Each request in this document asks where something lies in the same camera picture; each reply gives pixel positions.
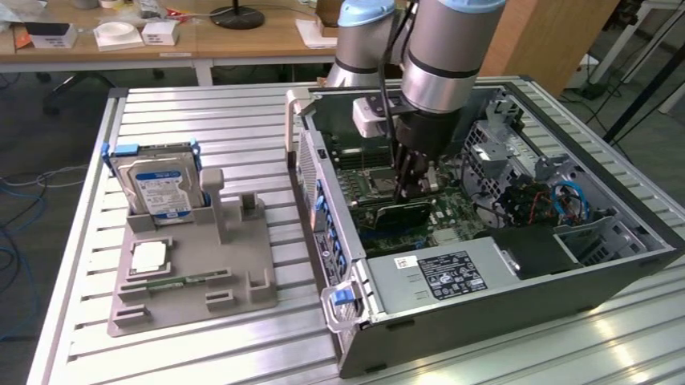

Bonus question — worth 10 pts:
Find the metal disk bay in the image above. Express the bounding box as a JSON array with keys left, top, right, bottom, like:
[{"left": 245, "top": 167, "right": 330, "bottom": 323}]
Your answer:
[{"left": 553, "top": 210, "right": 654, "bottom": 270}]

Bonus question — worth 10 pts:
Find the hard disk with blue bracket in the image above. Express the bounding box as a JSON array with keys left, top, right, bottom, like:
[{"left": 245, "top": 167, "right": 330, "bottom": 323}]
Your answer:
[{"left": 100, "top": 140, "right": 203, "bottom": 226}]

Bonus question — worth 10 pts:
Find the black wire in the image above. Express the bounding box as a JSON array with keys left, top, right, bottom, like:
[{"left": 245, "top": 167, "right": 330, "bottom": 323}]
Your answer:
[{"left": 470, "top": 191, "right": 510, "bottom": 230}]

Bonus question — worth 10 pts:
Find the black open PC case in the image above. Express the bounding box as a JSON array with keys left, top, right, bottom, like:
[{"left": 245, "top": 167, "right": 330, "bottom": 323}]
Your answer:
[{"left": 286, "top": 82, "right": 678, "bottom": 380}]

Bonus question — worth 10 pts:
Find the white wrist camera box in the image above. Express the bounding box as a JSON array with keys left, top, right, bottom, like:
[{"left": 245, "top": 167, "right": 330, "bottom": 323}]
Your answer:
[{"left": 351, "top": 97, "right": 401, "bottom": 138}]

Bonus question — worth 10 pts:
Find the black lamp base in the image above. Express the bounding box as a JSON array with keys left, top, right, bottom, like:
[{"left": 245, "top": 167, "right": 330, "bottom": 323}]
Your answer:
[{"left": 208, "top": 0, "right": 267, "bottom": 30}]

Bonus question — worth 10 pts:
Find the grey power supply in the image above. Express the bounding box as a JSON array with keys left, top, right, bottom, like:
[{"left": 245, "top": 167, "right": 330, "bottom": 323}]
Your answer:
[{"left": 366, "top": 236, "right": 521, "bottom": 314}]

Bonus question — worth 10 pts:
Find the white round-hollow box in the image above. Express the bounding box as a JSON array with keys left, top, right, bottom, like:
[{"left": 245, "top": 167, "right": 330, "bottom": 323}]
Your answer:
[{"left": 94, "top": 22, "right": 146, "bottom": 52}]

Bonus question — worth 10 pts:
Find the white paper stack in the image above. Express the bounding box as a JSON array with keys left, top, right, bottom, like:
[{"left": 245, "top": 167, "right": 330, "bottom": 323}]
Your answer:
[{"left": 295, "top": 18, "right": 339, "bottom": 50}]

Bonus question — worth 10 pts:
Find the wooden desk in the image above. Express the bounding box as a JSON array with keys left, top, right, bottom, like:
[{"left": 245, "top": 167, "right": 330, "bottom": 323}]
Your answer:
[{"left": 0, "top": 0, "right": 489, "bottom": 75}]

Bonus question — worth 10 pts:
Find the metal socket cover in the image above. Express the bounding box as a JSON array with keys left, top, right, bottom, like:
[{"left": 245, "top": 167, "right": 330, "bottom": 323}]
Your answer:
[{"left": 423, "top": 164, "right": 443, "bottom": 194}]

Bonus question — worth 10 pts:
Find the black office chair base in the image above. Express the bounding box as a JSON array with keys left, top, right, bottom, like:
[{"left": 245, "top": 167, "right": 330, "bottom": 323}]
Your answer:
[{"left": 36, "top": 70, "right": 116, "bottom": 117}]

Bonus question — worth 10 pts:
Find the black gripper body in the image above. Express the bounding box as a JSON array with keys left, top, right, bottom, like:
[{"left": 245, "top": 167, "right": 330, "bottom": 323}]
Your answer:
[{"left": 394, "top": 107, "right": 466, "bottom": 160}]

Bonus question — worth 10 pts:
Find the green motherboard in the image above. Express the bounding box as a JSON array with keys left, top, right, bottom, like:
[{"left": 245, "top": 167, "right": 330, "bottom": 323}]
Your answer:
[{"left": 326, "top": 134, "right": 500, "bottom": 257}]

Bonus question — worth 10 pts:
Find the CPU socket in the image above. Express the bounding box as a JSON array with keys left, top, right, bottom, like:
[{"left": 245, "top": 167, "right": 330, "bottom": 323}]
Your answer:
[{"left": 366, "top": 166, "right": 398, "bottom": 194}]

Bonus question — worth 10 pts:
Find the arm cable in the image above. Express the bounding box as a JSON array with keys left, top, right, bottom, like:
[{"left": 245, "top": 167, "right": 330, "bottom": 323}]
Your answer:
[{"left": 377, "top": 0, "right": 422, "bottom": 121}]

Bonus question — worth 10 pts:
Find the red wire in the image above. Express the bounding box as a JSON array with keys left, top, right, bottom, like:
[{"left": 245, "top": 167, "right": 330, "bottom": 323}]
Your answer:
[{"left": 526, "top": 188, "right": 553, "bottom": 225}]

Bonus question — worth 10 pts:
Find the black and white box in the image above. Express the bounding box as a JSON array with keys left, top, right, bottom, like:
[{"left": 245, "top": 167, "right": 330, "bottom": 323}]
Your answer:
[{"left": 26, "top": 22, "right": 79, "bottom": 49}]

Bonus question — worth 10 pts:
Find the silver CPU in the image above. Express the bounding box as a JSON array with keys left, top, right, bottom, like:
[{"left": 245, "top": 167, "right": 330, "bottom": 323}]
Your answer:
[{"left": 131, "top": 242, "right": 168, "bottom": 274}]

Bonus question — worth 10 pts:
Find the blue wire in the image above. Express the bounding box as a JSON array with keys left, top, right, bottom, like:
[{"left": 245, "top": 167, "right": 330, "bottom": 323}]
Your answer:
[{"left": 553, "top": 180, "right": 593, "bottom": 224}]

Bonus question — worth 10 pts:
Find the metal drive cage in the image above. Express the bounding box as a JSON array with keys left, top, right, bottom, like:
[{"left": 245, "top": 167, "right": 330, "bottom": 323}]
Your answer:
[{"left": 461, "top": 95, "right": 542, "bottom": 193}]

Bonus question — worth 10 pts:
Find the green RAM stick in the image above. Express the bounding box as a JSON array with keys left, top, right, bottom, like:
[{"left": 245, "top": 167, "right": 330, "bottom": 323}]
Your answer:
[{"left": 144, "top": 272, "right": 215, "bottom": 288}]

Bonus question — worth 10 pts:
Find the wooden cabinet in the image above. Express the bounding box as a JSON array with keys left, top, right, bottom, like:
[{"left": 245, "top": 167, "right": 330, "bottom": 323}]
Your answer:
[{"left": 478, "top": 0, "right": 625, "bottom": 97}]

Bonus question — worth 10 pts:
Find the grey parts rack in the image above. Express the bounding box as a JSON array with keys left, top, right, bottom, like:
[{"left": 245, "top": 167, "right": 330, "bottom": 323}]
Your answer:
[{"left": 106, "top": 168, "right": 279, "bottom": 338}]

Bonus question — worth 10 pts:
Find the green NVIDIA graphics card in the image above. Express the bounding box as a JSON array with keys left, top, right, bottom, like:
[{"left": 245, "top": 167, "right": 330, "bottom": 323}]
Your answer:
[{"left": 373, "top": 201, "right": 435, "bottom": 233}]

